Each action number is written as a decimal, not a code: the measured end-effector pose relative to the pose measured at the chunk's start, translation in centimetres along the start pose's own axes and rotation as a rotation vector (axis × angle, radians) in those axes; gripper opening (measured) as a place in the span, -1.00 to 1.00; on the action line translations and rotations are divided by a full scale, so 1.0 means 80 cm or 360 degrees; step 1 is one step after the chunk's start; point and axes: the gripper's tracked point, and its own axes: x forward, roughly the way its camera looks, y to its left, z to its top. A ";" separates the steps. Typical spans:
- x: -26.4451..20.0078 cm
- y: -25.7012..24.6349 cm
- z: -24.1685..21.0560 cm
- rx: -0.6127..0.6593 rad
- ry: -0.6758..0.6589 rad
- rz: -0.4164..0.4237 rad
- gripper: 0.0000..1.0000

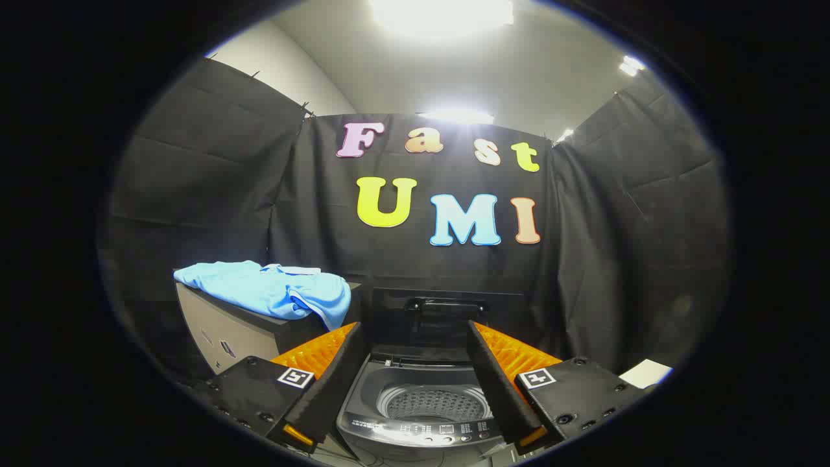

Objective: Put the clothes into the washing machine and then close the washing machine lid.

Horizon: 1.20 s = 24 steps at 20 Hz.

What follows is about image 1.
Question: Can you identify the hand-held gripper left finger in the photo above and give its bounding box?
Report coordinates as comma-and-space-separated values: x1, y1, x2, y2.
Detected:
195, 321, 371, 455

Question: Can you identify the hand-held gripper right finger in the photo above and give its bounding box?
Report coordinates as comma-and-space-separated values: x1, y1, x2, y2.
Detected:
466, 319, 649, 456

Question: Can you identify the black washing machine lid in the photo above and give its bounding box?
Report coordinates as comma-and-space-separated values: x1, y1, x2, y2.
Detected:
368, 289, 527, 364

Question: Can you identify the grey washing machine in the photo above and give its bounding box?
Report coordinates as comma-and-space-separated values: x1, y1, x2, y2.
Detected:
336, 350, 513, 466

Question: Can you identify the light blue polo shirt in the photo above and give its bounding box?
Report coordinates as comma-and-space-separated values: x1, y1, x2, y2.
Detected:
174, 261, 351, 331

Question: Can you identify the grey cabinet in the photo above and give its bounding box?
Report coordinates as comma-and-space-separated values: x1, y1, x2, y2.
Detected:
174, 279, 364, 385

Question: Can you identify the white flat board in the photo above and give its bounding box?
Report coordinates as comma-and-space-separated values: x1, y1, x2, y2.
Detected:
619, 359, 674, 390

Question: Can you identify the black backdrop cloth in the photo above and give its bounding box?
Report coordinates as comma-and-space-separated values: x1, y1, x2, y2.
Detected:
97, 57, 733, 390

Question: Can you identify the large ceiling light panel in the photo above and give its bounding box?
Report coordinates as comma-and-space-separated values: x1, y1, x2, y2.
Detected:
368, 0, 515, 34

